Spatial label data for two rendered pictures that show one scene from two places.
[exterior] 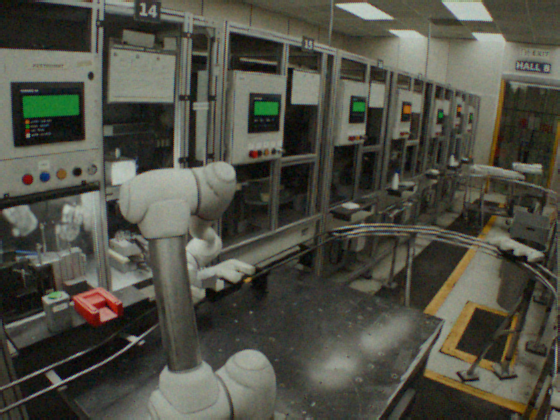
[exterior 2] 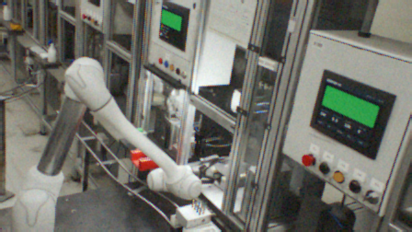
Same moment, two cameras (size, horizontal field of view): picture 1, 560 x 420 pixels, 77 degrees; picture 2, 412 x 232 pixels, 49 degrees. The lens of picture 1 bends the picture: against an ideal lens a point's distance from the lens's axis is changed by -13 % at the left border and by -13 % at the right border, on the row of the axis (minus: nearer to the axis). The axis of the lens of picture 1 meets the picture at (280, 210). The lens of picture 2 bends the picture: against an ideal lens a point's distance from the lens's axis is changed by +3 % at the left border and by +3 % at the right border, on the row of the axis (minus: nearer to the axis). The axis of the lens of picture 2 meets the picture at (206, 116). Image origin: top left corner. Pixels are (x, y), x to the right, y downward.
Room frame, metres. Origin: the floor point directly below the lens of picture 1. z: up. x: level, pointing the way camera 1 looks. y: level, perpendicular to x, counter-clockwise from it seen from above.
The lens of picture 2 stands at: (2.05, -1.26, 2.02)
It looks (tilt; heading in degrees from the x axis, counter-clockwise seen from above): 21 degrees down; 107
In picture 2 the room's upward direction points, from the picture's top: 9 degrees clockwise
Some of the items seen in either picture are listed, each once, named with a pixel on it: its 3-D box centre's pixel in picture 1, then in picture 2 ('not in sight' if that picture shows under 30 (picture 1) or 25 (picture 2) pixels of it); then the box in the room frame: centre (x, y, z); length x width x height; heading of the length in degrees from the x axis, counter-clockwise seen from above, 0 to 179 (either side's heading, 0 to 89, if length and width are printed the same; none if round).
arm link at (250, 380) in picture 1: (247, 385); (33, 215); (0.97, 0.06, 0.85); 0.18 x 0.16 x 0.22; 125
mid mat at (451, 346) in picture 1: (486, 333); not in sight; (2.58, -1.75, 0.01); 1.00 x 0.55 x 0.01; 144
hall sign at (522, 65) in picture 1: (533, 67); not in sight; (7.70, -4.97, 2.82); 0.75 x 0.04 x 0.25; 54
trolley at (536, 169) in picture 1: (523, 189); not in sight; (6.45, -4.38, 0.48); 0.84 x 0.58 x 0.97; 152
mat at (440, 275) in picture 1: (462, 236); not in sight; (5.02, -2.58, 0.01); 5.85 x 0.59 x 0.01; 144
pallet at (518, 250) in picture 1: (515, 252); not in sight; (2.29, -1.60, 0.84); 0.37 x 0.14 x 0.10; 22
